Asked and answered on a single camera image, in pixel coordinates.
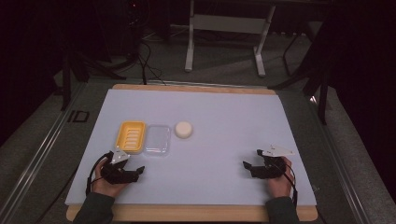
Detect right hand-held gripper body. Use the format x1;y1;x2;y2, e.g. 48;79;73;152
250;144;295;180

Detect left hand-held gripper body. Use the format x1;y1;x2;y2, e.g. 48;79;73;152
101;148;141;185

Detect yellow soap dish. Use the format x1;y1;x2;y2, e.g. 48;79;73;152
115;120;147;155

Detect clear plastic container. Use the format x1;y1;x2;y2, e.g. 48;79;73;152
143;124;172;157

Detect white round soap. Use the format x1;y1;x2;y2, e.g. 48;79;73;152
174;120;194;139

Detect person's left hand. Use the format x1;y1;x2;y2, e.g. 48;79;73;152
91;158;129;199

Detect person's right hand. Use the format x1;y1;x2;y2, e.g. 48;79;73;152
265;156;294;199

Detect white table mat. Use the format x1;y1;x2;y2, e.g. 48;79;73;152
64;88;318;207

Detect wooden table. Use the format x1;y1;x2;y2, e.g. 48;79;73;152
65;83;319;223

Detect black stand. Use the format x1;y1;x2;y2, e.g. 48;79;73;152
60;50;127;112

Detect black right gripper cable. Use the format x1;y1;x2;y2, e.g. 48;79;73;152
274;157;299;209

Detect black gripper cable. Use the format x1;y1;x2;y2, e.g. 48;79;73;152
85;151;114;197
274;157;299;209

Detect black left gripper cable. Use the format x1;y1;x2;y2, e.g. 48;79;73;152
85;151;114;197

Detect metal floor rail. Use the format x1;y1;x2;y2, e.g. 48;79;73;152
307;95;372;224
0;81;89;224

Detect black floor cables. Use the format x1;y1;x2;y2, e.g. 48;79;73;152
135;39;168;87

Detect white desk frame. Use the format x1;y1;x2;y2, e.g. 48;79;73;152
184;0;276;78

